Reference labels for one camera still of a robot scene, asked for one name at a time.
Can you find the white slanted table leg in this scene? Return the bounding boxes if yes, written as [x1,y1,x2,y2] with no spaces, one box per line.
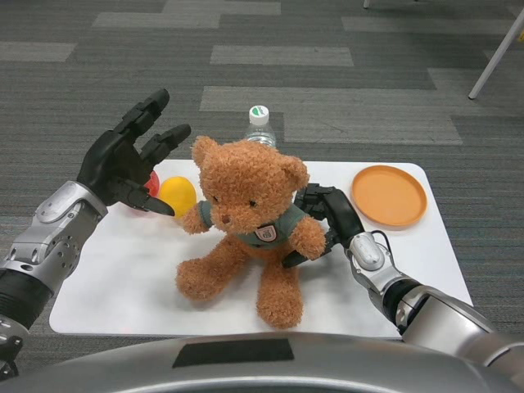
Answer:
[468,7,524,101]

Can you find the clear water bottle white cap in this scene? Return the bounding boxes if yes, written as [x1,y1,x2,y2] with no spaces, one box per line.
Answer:
[244,105,278,149]

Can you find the red apple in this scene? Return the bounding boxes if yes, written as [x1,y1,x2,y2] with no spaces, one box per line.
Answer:
[130,170,161,215]

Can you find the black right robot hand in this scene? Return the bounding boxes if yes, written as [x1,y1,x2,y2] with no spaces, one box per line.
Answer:
[281,183,366,270]

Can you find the silver robot chest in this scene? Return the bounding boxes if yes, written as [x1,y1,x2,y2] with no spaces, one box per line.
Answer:
[0,331,524,393]

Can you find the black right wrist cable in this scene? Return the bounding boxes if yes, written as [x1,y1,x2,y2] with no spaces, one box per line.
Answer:
[368,230,393,257]

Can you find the orange round plate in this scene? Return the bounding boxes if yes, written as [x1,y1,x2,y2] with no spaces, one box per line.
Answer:
[350,165,429,233]

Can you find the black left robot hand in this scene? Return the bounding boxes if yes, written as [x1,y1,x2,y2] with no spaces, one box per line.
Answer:
[75,88,192,218]

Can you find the yellow lemon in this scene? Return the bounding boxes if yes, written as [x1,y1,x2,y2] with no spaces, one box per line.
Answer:
[159,175,197,218]

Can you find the brown teddy bear green shirt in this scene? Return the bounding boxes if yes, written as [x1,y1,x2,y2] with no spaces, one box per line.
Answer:
[174,135,328,331]

